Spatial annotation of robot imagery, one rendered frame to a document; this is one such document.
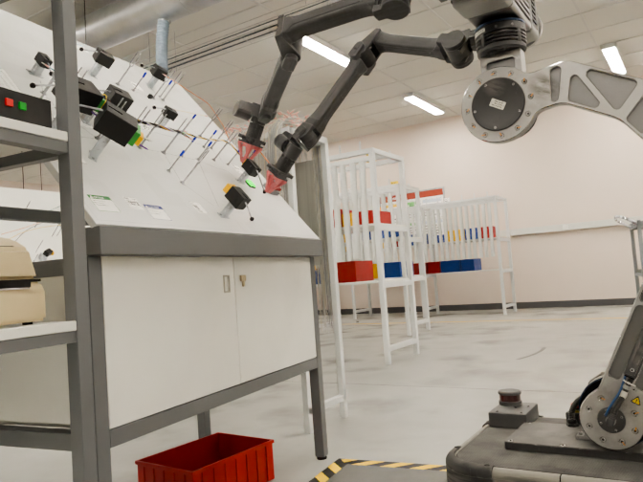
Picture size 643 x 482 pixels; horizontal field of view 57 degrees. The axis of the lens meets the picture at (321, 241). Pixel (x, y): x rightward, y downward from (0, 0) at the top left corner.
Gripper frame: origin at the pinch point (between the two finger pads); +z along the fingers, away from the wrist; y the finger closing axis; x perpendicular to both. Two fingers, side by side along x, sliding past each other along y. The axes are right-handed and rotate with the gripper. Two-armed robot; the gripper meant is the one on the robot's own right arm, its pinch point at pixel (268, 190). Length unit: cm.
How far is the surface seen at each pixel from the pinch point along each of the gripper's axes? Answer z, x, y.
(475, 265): 51, -91, -717
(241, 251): 13.7, 24.0, 30.4
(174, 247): 14, 26, 63
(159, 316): 30, 35, 64
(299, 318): 34.3, 32.9, -15.0
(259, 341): 39, 39, 15
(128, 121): -8, 2, 74
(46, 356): 45, 30, 87
